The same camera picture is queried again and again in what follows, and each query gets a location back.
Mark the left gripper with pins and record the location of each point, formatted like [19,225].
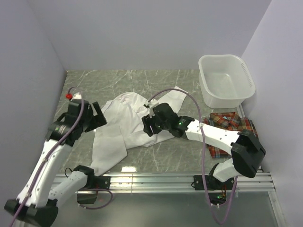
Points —
[100,119]

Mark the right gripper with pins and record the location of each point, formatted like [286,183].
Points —
[148,121]

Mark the white long sleeve shirt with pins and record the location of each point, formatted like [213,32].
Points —
[123,131]

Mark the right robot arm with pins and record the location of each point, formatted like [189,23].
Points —
[244,147]

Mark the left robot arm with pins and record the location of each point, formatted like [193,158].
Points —
[38,204]

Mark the white plastic basin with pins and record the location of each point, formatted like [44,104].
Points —
[225,80]

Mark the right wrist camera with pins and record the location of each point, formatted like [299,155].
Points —
[150,103]

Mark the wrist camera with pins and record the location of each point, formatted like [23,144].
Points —
[76,96]
[150,103]

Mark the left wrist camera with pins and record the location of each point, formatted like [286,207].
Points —
[76,96]

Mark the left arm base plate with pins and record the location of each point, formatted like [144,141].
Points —
[102,182]

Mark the aluminium mounting rail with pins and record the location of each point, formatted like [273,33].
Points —
[179,182]

